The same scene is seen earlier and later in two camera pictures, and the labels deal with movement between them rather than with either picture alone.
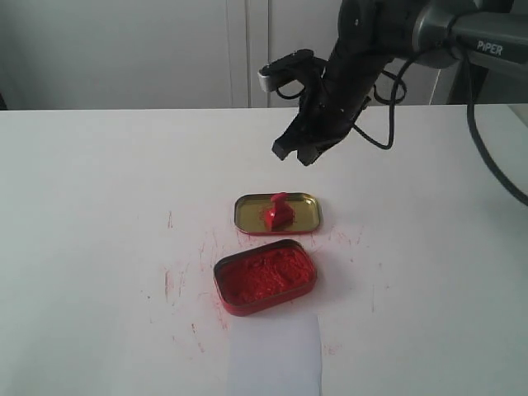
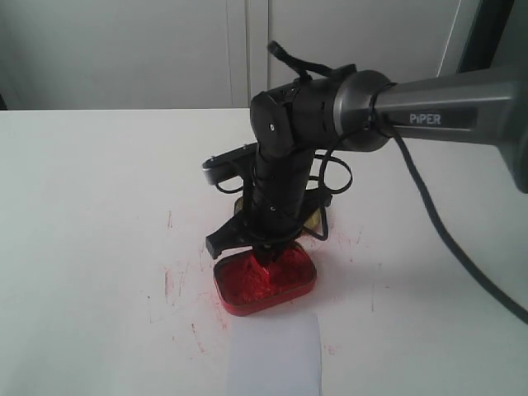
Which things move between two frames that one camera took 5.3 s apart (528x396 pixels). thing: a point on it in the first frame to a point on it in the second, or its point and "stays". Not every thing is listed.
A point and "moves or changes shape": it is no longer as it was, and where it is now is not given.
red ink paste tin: (256, 279) stays
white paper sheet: (274, 355) stays
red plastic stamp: (281, 217) moves or changes shape
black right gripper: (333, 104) to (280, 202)
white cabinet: (84, 54) stays
